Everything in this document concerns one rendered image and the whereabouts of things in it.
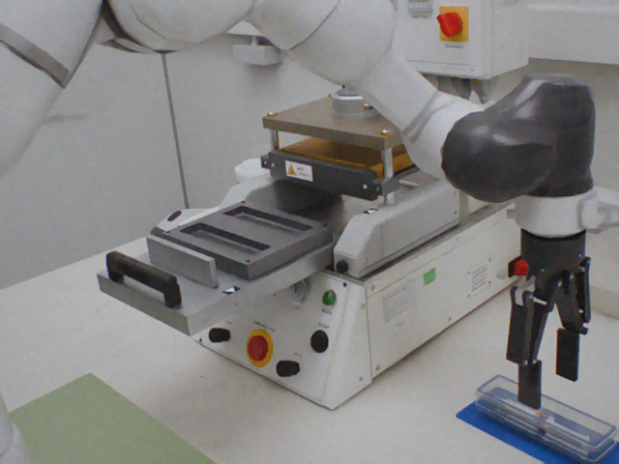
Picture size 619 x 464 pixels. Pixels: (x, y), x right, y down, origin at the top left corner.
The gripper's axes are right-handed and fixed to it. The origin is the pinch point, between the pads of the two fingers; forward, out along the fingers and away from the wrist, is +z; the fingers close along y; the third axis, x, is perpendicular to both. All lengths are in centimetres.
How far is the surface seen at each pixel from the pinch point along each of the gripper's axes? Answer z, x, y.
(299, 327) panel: 0.3, -34.7, 13.4
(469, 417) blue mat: 9.6, -9.9, 3.9
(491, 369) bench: 9.6, -15.1, -7.7
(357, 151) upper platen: -21.5, -40.7, -6.4
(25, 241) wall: 32, -195, 3
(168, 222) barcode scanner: 3, -97, 0
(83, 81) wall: -14, -195, -28
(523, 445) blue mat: 9.6, -0.9, 3.9
